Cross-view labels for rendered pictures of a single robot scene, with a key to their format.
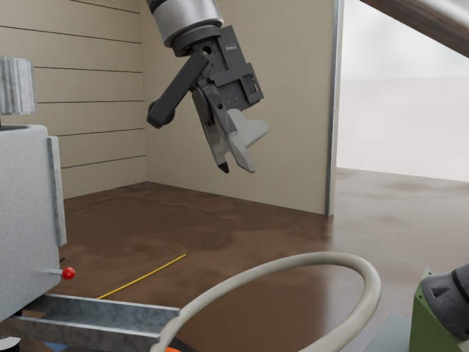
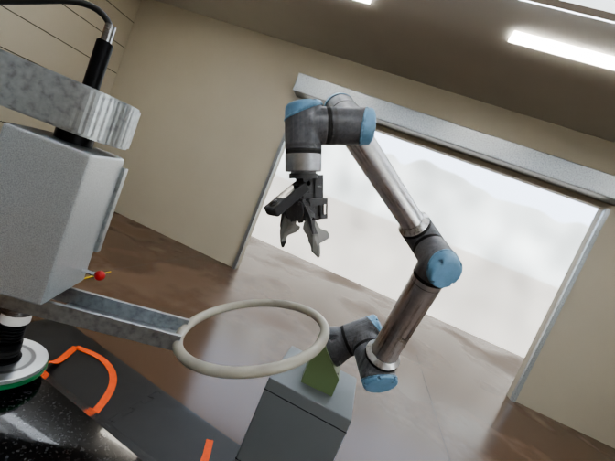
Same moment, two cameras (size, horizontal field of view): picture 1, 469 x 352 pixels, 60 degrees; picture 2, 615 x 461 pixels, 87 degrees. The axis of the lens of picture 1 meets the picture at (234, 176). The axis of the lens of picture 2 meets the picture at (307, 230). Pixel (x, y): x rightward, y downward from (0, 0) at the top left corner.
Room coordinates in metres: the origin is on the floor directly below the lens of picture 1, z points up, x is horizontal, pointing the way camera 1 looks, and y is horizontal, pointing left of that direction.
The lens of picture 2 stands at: (-0.16, 0.35, 1.65)
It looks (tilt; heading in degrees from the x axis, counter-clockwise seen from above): 5 degrees down; 334
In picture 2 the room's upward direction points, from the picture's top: 22 degrees clockwise
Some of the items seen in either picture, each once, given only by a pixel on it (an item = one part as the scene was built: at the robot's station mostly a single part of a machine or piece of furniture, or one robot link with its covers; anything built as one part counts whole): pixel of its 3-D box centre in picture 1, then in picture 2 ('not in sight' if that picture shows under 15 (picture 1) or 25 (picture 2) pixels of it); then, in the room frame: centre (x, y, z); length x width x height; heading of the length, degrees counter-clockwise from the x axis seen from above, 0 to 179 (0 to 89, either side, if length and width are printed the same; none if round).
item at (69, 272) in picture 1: (61, 272); (92, 273); (0.97, 0.44, 1.18); 0.08 x 0.03 x 0.03; 75
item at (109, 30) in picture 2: not in sight; (100, 57); (0.93, 0.58, 1.79); 0.04 x 0.04 x 0.17
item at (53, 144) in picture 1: (46, 191); (100, 206); (1.02, 0.49, 1.38); 0.08 x 0.03 x 0.28; 75
